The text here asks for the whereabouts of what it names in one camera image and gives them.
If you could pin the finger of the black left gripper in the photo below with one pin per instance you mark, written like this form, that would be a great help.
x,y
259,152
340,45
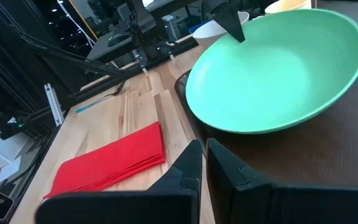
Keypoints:
x,y
230,25

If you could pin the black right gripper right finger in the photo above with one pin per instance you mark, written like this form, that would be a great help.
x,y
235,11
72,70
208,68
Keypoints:
x,y
291,207

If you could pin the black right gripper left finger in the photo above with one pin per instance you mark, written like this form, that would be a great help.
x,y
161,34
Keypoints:
x,y
120,208

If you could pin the grey bowl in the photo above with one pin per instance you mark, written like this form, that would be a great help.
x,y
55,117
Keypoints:
x,y
210,34

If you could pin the red cloth napkin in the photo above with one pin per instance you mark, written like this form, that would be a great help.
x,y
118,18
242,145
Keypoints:
x,y
110,161

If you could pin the green plate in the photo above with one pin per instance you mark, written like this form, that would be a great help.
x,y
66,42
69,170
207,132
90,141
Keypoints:
x,y
275,77

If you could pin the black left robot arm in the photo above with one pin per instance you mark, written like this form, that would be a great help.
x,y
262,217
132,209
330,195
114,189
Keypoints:
x,y
141,15

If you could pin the dark brown plastic tray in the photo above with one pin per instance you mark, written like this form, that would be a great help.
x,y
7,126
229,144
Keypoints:
x,y
322,149

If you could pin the blue plastic bin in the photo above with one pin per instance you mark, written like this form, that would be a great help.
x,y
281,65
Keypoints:
x,y
197,27

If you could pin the black computer mouse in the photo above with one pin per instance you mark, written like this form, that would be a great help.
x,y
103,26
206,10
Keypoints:
x,y
118,40

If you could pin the dark grey desk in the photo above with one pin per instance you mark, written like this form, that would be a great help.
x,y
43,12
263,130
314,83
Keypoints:
x,y
101,51

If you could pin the silver metal bracket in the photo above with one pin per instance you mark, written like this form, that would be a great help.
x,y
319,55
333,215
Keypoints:
x,y
54,105

